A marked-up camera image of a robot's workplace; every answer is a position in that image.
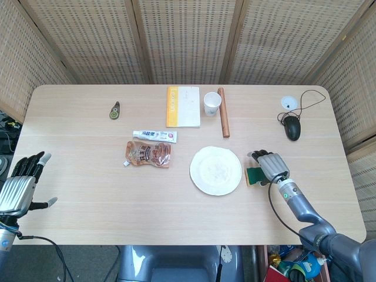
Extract wooden crate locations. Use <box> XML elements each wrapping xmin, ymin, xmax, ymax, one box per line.
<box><xmin>257</xmin><ymin>245</ymin><xmax>330</xmax><ymax>282</ymax></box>

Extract wooden rolling pin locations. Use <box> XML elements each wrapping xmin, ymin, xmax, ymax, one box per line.
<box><xmin>217</xmin><ymin>87</ymin><xmax>231</xmax><ymax>139</ymax></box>

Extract black equipment with cables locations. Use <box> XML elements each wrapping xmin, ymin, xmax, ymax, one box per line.
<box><xmin>0</xmin><ymin>110</ymin><xmax>23</xmax><ymax>155</ymax></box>

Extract blue plastic bottle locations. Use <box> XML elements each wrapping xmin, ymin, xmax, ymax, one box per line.
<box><xmin>293</xmin><ymin>253</ymin><xmax>327</xmax><ymax>278</ymax></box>

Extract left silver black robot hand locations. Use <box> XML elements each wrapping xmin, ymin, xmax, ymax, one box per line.
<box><xmin>0</xmin><ymin>151</ymin><xmax>58</xmax><ymax>220</ymax></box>

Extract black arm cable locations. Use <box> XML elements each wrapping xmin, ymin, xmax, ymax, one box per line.
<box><xmin>17</xmin><ymin>233</ymin><xmax>75</xmax><ymax>282</ymax></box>
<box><xmin>267</xmin><ymin>173</ymin><xmax>353</xmax><ymax>277</ymax></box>

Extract white round cable grommet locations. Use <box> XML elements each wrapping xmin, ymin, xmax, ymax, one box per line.
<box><xmin>280</xmin><ymin>95</ymin><xmax>299</xmax><ymax>111</ymax></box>

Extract black computer mouse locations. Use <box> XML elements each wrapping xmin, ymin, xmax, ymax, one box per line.
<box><xmin>284</xmin><ymin>115</ymin><xmax>302</xmax><ymax>142</ymax></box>

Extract green yellow sponge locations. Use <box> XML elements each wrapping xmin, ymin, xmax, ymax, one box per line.
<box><xmin>245</xmin><ymin>166</ymin><xmax>267</xmax><ymax>187</ymax></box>

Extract green brown correction tape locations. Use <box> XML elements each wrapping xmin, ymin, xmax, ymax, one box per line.
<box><xmin>109</xmin><ymin>100</ymin><xmax>121</xmax><ymax>121</ymax></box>

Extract yellow white notebook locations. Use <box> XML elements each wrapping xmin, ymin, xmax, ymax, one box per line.
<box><xmin>166</xmin><ymin>85</ymin><xmax>202</xmax><ymax>129</ymax></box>

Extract white paper cup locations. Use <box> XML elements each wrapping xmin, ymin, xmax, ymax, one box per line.
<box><xmin>203</xmin><ymin>92</ymin><xmax>222</xmax><ymax>118</ymax></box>

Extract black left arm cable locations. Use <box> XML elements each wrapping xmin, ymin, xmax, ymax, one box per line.
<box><xmin>17</xmin><ymin>233</ymin><xmax>75</xmax><ymax>282</ymax></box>

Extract grey round base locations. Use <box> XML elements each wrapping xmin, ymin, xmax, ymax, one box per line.
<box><xmin>0</xmin><ymin>155</ymin><xmax>11</xmax><ymax>177</ymax></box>

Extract woven bamboo folding screen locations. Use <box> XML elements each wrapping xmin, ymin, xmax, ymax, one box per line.
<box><xmin>0</xmin><ymin>0</ymin><xmax>376</xmax><ymax>236</ymax></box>

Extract white round plate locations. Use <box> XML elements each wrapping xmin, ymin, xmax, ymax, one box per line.
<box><xmin>189</xmin><ymin>146</ymin><xmax>243</xmax><ymax>197</ymax></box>

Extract black mouse cable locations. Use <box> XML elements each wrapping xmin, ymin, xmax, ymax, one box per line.
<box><xmin>277</xmin><ymin>89</ymin><xmax>326</xmax><ymax>127</ymax></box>

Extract metal table leg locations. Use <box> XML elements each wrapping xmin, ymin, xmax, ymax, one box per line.
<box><xmin>251</xmin><ymin>245</ymin><xmax>259</xmax><ymax>282</ymax></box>

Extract white perforated bracket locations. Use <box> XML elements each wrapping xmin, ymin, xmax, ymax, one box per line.
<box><xmin>221</xmin><ymin>245</ymin><xmax>233</xmax><ymax>265</ymax></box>

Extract red book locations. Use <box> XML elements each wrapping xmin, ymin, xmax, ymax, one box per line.
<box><xmin>264</xmin><ymin>264</ymin><xmax>290</xmax><ymax>282</ymax></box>

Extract white toothpaste tube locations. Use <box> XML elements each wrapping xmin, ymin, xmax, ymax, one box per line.
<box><xmin>132</xmin><ymin>130</ymin><xmax>178</xmax><ymax>144</ymax></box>

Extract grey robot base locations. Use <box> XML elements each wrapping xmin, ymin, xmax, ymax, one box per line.
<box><xmin>117</xmin><ymin>245</ymin><xmax>244</xmax><ymax>282</ymax></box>

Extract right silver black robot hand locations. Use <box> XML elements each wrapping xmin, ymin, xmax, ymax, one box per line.
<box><xmin>248</xmin><ymin>149</ymin><xmax>290</xmax><ymax>187</ymax></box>

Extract orange sauce pouch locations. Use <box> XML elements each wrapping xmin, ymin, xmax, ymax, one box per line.
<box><xmin>123</xmin><ymin>140</ymin><xmax>173</xmax><ymax>169</ymax></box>

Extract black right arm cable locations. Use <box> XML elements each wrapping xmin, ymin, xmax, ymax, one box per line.
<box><xmin>267</xmin><ymin>173</ymin><xmax>353</xmax><ymax>277</ymax></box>

